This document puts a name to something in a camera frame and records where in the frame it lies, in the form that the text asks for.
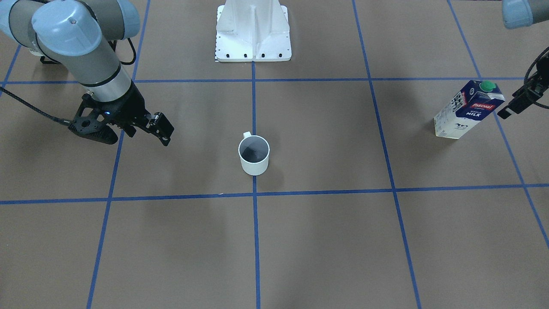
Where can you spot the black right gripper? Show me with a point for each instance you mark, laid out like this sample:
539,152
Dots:
134,106

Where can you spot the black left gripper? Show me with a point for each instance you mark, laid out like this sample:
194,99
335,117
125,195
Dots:
517,101

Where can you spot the blue white milk carton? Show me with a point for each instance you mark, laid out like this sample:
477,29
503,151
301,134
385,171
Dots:
473,103

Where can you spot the white ceramic mug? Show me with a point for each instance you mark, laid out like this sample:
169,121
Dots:
253,151

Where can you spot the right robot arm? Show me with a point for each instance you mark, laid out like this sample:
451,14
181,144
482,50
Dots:
80,35

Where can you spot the brown paper table cover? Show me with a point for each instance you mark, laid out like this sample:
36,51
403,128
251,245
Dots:
361,206

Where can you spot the white metal base plate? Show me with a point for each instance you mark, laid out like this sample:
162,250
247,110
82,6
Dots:
252,30

